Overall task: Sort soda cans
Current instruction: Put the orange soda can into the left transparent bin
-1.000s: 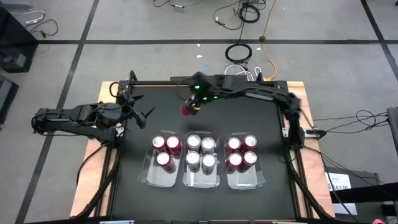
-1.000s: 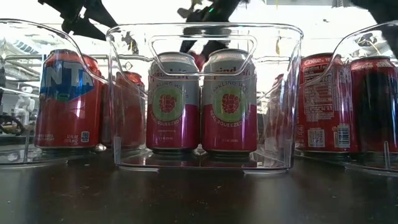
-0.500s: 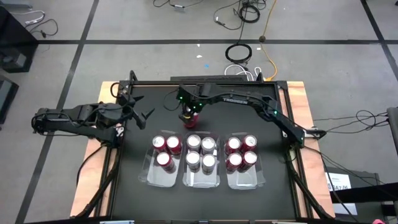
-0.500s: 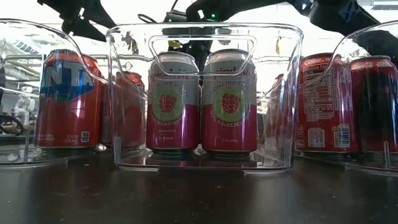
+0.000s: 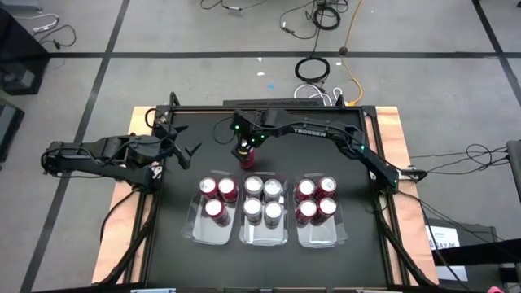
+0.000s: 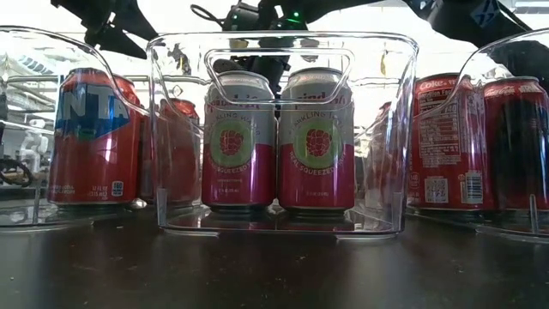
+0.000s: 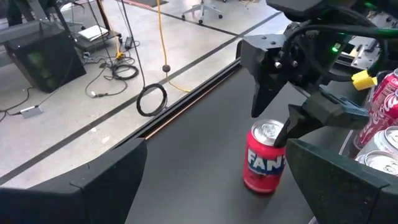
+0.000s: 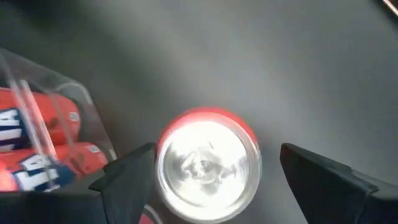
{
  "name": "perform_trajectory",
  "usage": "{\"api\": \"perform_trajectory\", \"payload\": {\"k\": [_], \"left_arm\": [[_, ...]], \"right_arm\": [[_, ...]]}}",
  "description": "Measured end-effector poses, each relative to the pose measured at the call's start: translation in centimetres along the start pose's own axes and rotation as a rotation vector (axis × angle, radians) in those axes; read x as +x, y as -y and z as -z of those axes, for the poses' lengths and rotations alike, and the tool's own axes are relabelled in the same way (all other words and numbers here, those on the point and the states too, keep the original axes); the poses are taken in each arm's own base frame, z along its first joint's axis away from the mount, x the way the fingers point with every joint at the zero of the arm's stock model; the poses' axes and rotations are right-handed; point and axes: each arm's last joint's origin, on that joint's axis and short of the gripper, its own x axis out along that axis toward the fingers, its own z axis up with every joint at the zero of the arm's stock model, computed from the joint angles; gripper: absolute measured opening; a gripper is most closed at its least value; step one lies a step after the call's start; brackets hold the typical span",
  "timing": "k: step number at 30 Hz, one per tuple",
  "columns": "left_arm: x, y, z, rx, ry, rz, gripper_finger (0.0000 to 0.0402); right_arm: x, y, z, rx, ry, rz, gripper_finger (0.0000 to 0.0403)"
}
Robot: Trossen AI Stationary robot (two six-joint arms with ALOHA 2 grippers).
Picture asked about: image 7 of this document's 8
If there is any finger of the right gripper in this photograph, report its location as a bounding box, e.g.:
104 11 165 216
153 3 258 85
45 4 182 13
272 89 371 149
240 33 295 119

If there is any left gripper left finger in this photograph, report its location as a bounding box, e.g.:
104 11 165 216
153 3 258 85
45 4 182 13
0 138 149 224

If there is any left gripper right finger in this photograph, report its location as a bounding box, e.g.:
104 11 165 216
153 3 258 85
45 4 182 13
285 138 398 224

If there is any red Fanta can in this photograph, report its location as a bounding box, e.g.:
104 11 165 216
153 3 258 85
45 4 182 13
242 119 287 195

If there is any white office chair base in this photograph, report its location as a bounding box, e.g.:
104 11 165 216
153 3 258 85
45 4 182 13
181 0 224 26

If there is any grey power adapter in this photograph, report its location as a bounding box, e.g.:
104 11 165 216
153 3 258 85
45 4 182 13
19 105 44 119

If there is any black glossy cube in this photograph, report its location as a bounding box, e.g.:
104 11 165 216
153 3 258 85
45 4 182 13
3 20 88 94

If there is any black low cart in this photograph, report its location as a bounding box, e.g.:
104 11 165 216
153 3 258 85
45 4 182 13
73 29 123 53

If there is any white laptop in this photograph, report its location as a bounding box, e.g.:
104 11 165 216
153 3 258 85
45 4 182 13
76 24 109 42

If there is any black cable with connector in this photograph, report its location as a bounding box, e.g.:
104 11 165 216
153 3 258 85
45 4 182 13
84 62 129 99

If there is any coiled black cable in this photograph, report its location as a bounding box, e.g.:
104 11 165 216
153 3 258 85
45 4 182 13
110 63 140 81
136 83 169 118

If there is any orange extension cable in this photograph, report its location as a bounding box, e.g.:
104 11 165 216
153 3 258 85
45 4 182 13
156 0 192 93

